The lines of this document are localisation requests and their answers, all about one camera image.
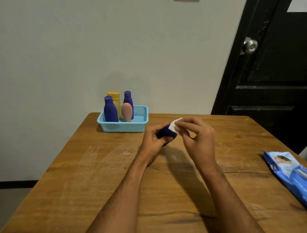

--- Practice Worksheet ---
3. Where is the black baseboard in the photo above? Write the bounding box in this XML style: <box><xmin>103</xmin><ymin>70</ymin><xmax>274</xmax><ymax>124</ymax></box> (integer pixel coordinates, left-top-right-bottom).
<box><xmin>0</xmin><ymin>180</ymin><xmax>39</xmax><ymax>189</ymax></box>

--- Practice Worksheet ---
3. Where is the peach pink bottle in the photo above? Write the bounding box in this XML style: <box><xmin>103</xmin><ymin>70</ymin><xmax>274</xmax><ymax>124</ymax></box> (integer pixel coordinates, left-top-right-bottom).
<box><xmin>122</xmin><ymin>102</ymin><xmax>133</xmax><ymax>122</ymax></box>

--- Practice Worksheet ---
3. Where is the blue wet wipes pack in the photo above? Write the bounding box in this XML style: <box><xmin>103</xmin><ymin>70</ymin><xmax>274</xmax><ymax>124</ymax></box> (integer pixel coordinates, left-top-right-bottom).
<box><xmin>263</xmin><ymin>151</ymin><xmax>307</xmax><ymax>207</ymax></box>

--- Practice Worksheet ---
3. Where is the wooden table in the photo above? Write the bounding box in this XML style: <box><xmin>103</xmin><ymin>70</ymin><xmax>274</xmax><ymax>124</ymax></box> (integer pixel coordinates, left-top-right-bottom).
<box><xmin>1</xmin><ymin>112</ymin><xmax>307</xmax><ymax>233</ymax></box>

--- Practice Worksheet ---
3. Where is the silver door knob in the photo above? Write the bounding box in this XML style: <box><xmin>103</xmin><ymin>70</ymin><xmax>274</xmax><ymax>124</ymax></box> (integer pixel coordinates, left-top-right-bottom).
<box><xmin>240</xmin><ymin>37</ymin><xmax>258</xmax><ymax>55</ymax></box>

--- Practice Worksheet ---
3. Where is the small blue patterned bottle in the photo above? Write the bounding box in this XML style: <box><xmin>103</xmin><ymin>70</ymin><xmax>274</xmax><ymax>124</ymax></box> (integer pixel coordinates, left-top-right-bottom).
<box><xmin>123</xmin><ymin>91</ymin><xmax>134</xmax><ymax>120</ymax></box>

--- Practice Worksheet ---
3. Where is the blue plastic basket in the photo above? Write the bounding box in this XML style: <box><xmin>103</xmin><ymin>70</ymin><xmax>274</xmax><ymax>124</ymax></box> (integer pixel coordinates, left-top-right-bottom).
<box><xmin>97</xmin><ymin>105</ymin><xmax>149</xmax><ymax>133</ymax></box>

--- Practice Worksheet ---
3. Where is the white paper sheet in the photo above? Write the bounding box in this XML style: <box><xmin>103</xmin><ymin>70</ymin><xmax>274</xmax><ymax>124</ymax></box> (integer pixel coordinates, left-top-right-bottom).
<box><xmin>287</xmin><ymin>0</ymin><xmax>307</xmax><ymax>12</ymax></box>

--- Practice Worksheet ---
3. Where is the white wipe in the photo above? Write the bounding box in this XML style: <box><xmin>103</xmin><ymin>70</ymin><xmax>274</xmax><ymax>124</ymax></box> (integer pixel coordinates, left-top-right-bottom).
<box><xmin>168</xmin><ymin>117</ymin><xmax>190</xmax><ymax>139</ymax></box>

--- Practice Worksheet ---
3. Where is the person's left forearm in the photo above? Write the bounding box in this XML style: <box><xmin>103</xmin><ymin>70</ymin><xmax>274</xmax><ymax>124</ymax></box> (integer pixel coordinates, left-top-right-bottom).
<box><xmin>86</xmin><ymin>159</ymin><xmax>154</xmax><ymax>233</ymax></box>

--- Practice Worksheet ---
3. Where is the person's right hand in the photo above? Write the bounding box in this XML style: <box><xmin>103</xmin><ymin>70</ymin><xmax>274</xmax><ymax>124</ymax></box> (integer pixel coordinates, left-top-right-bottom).
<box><xmin>174</xmin><ymin>117</ymin><xmax>218</xmax><ymax>173</ymax></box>

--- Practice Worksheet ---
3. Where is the yellow capped bottle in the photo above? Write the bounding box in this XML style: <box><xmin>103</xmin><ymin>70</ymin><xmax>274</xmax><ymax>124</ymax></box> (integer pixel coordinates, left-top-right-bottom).
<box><xmin>106</xmin><ymin>92</ymin><xmax>122</xmax><ymax>120</ymax></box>

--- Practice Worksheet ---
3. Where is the person's right forearm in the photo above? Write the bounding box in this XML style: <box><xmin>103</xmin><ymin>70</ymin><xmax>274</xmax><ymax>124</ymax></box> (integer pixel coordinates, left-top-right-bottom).
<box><xmin>198</xmin><ymin>164</ymin><xmax>265</xmax><ymax>233</ymax></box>

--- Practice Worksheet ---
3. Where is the person's left hand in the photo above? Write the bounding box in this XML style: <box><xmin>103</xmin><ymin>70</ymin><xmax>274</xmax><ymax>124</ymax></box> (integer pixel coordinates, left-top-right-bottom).
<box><xmin>137</xmin><ymin>122</ymin><xmax>174</xmax><ymax>166</ymax></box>

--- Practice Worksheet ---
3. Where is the black panel door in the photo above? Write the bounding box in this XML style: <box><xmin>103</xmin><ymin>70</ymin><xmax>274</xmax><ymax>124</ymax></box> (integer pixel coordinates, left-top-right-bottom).
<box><xmin>211</xmin><ymin>0</ymin><xmax>307</xmax><ymax>154</ymax></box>

